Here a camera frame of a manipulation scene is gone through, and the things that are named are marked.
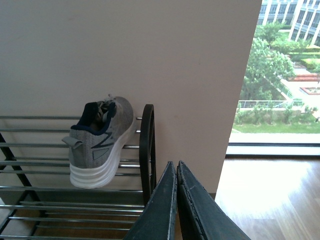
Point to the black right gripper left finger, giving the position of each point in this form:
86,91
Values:
158,219

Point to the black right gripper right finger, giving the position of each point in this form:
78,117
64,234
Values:
199,215

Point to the grey sneaker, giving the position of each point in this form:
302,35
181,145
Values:
96,141

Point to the black metal shoe rack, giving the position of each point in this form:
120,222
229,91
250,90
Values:
43,197

